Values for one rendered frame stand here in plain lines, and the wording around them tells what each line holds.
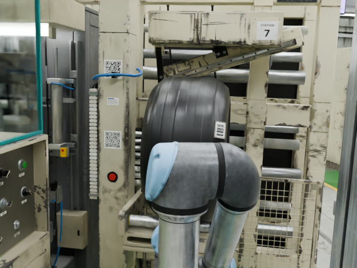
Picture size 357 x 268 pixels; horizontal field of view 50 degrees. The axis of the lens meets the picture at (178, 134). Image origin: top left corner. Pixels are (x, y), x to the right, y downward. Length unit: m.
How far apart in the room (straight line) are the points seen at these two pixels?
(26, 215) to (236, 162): 0.93
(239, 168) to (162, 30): 1.16
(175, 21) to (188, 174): 1.17
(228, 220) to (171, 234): 0.15
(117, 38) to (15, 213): 0.76
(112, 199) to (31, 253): 0.41
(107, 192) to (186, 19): 0.84
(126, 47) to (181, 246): 0.98
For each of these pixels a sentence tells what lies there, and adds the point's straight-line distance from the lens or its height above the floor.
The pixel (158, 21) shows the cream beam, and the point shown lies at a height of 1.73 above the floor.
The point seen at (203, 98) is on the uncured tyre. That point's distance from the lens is 1.41.
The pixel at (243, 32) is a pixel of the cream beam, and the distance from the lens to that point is 1.78.
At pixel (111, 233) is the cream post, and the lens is 1.74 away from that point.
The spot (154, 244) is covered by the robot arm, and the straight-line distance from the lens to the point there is 1.02.
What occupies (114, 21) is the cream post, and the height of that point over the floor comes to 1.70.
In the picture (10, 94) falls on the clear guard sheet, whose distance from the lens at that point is 1.31.
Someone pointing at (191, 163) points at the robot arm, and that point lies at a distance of 0.73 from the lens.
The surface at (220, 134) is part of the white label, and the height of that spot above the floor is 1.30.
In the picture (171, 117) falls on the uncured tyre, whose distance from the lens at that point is 1.37.
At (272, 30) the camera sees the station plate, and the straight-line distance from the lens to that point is 1.78.
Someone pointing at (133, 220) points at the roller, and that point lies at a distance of 1.60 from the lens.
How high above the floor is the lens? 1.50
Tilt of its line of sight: 9 degrees down
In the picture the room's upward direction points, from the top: 2 degrees clockwise
